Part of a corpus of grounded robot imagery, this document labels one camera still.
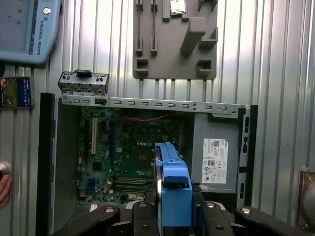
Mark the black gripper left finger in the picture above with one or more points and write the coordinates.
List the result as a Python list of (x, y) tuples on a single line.
[(145, 218)]

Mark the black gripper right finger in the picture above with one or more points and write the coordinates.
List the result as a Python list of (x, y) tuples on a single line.
[(214, 218)]

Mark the hard disk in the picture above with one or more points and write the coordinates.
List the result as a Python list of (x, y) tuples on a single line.
[(176, 196)]

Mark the person's hand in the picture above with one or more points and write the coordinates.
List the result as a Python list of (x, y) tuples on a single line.
[(5, 191)]

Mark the black RAM slot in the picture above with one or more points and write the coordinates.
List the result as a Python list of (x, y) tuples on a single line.
[(130, 186), (130, 177), (130, 182), (130, 190)]

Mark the CPU socket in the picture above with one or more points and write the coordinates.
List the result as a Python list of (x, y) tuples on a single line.
[(145, 158)]

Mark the grey power supply unit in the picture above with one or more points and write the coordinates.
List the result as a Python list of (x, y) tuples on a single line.
[(197, 147)]

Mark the green motherboard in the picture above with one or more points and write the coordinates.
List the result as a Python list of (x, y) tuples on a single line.
[(128, 137)]

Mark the blue expansion slot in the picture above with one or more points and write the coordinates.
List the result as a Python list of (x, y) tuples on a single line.
[(111, 142)]

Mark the beige expansion slot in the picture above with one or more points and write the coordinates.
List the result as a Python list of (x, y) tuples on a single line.
[(94, 136)]

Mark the black open PC case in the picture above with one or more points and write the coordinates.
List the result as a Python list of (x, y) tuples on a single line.
[(46, 147)]

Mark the silver expansion card retainer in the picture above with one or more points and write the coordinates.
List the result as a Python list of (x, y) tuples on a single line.
[(73, 84)]

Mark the black blue retainer latch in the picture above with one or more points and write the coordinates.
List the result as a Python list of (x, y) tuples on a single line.
[(83, 73)]

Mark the grey parts rack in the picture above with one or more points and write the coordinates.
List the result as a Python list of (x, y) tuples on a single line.
[(172, 49)]

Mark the black smartphone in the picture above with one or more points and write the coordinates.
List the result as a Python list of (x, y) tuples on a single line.
[(14, 92)]

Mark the green RAM stick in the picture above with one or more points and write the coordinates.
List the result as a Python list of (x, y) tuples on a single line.
[(154, 24)]

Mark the pale blue teach pendant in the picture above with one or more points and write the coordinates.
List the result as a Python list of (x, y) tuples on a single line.
[(46, 37)]

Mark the silver CPU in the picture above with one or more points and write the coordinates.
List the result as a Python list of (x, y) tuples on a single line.
[(177, 7)]

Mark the square brown base plate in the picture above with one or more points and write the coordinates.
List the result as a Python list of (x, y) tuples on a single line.
[(301, 186)]

